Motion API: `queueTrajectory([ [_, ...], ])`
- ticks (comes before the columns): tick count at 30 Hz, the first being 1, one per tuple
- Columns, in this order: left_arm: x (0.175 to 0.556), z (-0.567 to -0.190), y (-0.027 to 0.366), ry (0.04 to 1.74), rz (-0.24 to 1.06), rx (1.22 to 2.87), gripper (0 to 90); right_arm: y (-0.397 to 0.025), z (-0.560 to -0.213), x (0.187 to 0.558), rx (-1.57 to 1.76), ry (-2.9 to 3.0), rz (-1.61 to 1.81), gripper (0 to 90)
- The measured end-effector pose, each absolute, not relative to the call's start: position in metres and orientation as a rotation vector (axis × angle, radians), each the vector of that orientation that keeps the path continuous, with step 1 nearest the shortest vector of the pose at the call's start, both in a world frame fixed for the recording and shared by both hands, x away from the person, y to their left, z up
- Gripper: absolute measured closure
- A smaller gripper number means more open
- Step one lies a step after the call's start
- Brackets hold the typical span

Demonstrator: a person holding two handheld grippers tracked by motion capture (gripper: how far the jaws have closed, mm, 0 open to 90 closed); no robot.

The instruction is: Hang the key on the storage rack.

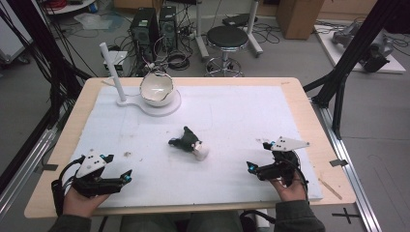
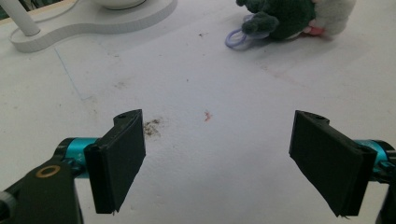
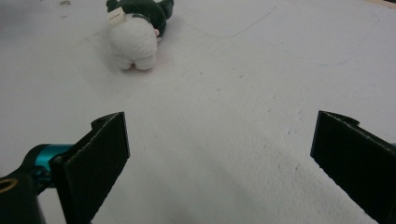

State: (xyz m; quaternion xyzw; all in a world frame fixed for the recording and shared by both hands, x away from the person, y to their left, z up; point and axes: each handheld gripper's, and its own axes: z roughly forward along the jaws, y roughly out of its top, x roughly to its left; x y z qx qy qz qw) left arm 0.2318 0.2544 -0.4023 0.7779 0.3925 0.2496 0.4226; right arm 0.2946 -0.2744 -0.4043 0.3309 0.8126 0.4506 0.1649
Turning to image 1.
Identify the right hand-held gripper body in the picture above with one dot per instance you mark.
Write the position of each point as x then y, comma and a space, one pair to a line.
280, 167

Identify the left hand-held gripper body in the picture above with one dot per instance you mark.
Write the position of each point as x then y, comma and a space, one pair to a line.
92, 164

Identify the dark toy chicken white base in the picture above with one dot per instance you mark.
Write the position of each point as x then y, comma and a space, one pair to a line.
188, 143

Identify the white stand with pole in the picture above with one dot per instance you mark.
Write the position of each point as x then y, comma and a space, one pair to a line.
112, 69

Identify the person's right hand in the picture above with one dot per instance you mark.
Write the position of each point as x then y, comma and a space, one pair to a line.
290, 192

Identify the person's left hand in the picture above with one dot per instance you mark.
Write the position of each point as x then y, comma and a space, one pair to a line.
79, 204

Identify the black tape piece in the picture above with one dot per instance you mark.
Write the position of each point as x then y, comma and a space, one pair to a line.
48, 167
338, 162

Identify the white foam mat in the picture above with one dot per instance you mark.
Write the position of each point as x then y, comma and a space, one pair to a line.
225, 112

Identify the thin wooden stick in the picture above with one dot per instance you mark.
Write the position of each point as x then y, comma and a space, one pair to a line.
330, 189

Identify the light wooden table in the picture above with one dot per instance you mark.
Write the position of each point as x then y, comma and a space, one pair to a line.
309, 106

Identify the person's legs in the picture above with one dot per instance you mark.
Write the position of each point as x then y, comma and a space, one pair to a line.
209, 223

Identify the white cracked eggshell bowl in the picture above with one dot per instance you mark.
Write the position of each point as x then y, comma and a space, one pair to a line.
158, 88

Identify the white box device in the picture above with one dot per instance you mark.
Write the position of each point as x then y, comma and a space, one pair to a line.
121, 63

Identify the black round stool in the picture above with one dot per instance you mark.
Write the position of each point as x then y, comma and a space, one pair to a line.
227, 37

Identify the flat black device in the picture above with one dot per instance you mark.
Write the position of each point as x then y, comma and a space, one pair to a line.
238, 20

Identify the large black computer tower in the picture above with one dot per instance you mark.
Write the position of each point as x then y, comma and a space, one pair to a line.
143, 30

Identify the brown cardboard box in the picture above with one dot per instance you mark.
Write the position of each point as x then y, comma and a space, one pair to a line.
298, 17

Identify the clear plastic bag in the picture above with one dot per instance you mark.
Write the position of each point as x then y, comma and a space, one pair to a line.
93, 22

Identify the small black computer tower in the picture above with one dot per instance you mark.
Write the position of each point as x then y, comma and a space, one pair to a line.
167, 27

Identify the grey machine on board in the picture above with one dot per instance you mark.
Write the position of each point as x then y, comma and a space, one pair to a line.
377, 51

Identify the white floor board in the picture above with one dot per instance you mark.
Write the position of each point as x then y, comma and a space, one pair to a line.
395, 66

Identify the round white table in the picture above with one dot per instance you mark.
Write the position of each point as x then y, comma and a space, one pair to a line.
71, 7

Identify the aluminium rail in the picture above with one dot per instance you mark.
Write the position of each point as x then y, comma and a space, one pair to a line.
25, 164
351, 167

